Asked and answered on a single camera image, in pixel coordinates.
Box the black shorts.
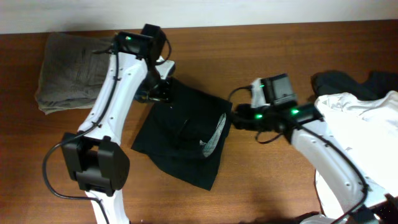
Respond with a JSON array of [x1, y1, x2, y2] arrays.
[[131, 79, 232, 190]]

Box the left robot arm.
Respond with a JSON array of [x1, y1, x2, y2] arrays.
[[61, 24, 175, 223]]

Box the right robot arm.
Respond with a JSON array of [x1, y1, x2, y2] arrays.
[[231, 74, 397, 223]]

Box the folded grey shorts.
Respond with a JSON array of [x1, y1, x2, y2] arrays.
[[35, 32, 111, 114]]

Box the dark garment pile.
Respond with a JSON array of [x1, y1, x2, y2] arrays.
[[311, 70, 397, 101]]

